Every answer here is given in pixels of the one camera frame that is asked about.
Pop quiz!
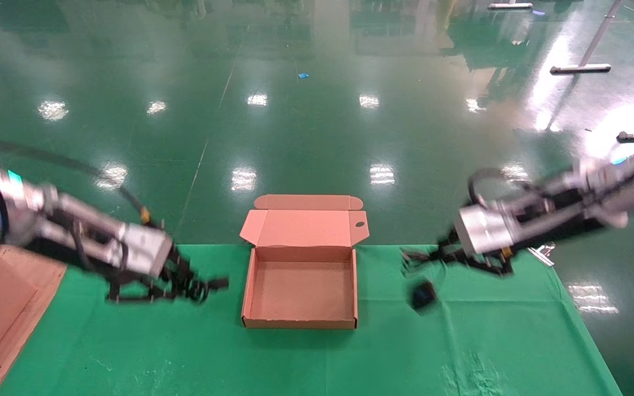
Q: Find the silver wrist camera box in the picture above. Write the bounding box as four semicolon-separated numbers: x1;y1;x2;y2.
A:
56;192;174;279
453;189;577;256

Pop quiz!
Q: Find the open brown cardboard box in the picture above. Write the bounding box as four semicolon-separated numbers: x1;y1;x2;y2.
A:
239;194;370;331

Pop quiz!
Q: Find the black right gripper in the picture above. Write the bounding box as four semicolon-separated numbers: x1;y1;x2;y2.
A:
401;202;606;277

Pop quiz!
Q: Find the black charger with cable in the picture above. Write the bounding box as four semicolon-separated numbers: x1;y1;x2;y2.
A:
409;278;439;314

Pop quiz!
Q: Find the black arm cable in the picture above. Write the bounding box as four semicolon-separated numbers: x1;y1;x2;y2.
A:
0;130;152;226
467;167;551;212

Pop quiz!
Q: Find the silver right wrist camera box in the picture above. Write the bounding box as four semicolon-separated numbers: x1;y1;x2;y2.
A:
453;189;577;256

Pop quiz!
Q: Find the white table leg with pole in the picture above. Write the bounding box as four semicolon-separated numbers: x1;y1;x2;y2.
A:
549;0;624;75

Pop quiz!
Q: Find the silver binder clip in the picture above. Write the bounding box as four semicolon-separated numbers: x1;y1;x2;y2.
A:
527;242;558;266

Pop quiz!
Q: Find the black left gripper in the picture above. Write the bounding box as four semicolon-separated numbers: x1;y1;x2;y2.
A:
31;220;230;304

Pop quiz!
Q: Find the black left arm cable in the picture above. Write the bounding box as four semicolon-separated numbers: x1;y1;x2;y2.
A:
0;130;152;226

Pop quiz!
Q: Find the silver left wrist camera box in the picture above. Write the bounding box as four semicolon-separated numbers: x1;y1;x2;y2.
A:
56;192;174;279

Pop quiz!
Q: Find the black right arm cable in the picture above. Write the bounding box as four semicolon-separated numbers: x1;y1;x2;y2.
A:
467;167;551;212

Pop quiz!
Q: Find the green table cloth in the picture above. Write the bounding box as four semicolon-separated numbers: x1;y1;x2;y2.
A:
0;244;624;396

